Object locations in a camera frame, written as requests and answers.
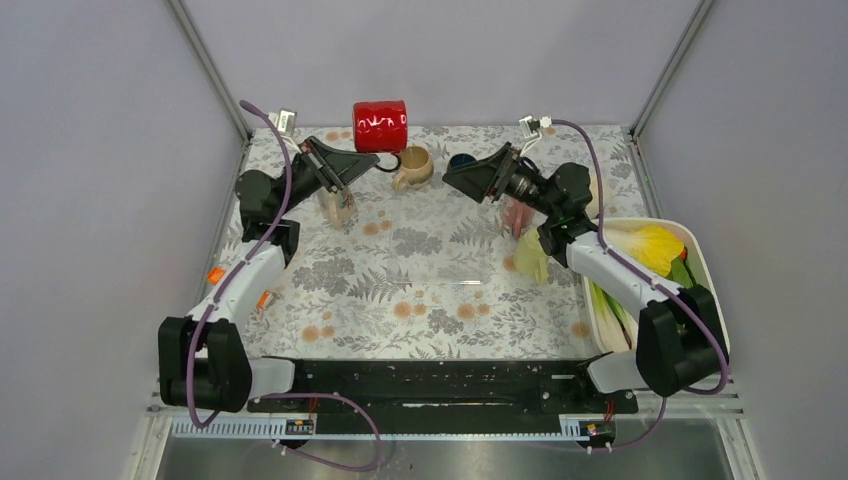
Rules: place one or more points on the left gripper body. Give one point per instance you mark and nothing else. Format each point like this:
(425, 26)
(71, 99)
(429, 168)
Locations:
(310, 174)

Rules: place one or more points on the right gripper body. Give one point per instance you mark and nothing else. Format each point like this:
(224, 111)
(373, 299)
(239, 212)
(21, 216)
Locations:
(520, 182)

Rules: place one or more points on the blue ribbed mug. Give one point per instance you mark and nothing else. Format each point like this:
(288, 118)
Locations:
(460, 160)

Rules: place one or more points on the red mug black handle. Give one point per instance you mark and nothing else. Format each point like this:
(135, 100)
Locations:
(380, 127)

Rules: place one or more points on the beige round mug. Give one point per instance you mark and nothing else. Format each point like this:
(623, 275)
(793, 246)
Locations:
(415, 171)

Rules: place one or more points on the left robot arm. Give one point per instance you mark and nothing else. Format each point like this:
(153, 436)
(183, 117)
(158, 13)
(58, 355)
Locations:
(201, 357)

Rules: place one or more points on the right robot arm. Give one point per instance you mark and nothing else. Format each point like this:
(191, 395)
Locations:
(680, 343)

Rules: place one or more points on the pink ghost mug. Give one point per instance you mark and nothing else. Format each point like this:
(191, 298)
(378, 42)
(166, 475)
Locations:
(517, 216)

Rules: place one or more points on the tall cream illustrated mug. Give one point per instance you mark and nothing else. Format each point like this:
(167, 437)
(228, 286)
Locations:
(337, 207)

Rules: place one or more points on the light green mug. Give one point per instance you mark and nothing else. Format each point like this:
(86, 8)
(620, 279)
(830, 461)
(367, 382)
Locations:
(529, 257)

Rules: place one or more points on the clear plastic tray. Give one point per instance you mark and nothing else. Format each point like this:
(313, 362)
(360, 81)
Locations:
(439, 236)

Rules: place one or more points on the yellow sponge blue label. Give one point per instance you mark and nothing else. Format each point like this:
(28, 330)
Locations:
(265, 298)

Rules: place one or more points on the orange small package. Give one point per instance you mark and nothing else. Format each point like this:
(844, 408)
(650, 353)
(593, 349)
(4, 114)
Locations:
(215, 275)

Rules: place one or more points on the toy yellow vegetable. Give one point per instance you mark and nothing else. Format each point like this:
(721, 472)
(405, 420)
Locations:
(655, 247)

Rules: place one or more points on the toy white leek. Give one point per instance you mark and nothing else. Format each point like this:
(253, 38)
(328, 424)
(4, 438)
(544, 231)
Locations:
(614, 328)

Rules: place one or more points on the white plastic basket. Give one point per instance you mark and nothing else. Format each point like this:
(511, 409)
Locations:
(695, 255)

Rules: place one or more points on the toy green bok choy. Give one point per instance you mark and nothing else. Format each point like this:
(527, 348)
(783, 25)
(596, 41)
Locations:
(681, 272)

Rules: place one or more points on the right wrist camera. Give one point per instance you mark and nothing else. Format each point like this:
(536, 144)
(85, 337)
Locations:
(532, 129)

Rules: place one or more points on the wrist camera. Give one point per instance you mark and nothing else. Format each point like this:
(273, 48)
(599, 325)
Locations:
(532, 129)
(286, 122)

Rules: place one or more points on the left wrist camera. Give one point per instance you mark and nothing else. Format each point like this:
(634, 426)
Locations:
(286, 122)

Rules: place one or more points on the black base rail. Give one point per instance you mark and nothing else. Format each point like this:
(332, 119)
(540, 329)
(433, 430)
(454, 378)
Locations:
(441, 397)

